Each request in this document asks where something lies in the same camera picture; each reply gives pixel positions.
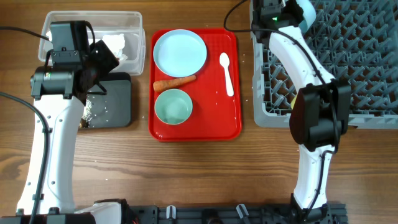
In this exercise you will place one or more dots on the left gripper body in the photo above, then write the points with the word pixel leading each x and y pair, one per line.
pixel 100 61

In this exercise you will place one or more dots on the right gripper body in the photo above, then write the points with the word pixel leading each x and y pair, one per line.
pixel 290 14

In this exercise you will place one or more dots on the light blue bowl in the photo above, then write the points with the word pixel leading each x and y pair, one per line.
pixel 309 15

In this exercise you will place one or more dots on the white napkin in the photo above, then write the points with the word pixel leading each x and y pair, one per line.
pixel 117 42

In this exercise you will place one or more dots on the white rice pile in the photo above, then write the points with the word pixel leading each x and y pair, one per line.
pixel 93 109

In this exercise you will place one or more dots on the brown food scrap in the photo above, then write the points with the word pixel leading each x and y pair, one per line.
pixel 84 124

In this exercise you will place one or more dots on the green bowl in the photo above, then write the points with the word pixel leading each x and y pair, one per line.
pixel 173 107

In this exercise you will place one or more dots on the yellow plastic cup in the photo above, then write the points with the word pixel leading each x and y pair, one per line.
pixel 293 102

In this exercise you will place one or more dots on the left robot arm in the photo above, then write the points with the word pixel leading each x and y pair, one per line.
pixel 76 63

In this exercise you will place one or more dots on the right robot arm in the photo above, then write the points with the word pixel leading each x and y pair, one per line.
pixel 320 113

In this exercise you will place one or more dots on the black waste tray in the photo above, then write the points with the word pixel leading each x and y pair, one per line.
pixel 118 102

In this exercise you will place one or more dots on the grey dishwasher rack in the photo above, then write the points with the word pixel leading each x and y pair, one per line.
pixel 355 41

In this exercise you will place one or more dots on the clear plastic bin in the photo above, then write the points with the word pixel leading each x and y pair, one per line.
pixel 122 31

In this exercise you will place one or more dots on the orange carrot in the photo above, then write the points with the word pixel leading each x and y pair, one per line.
pixel 162 85

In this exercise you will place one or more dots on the large light blue plate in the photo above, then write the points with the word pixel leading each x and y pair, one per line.
pixel 180 53

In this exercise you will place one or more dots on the white plastic spoon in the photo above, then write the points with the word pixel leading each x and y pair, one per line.
pixel 224 62

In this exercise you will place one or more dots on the red serving tray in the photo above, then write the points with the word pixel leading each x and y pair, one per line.
pixel 215 115

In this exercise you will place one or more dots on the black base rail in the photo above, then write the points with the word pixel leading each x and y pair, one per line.
pixel 266 214

